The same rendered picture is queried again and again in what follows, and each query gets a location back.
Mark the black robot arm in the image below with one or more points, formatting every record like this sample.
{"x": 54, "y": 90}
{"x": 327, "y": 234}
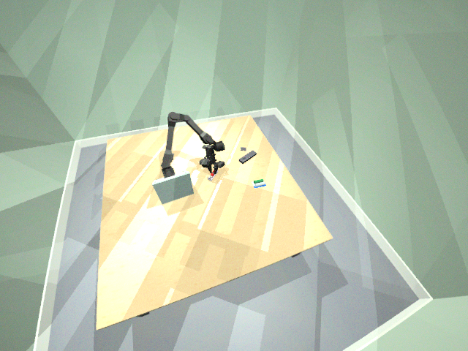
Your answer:
{"x": 174, "y": 118}

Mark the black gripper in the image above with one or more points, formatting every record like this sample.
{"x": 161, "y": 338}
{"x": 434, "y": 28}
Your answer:
{"x": 217, "y": 165}

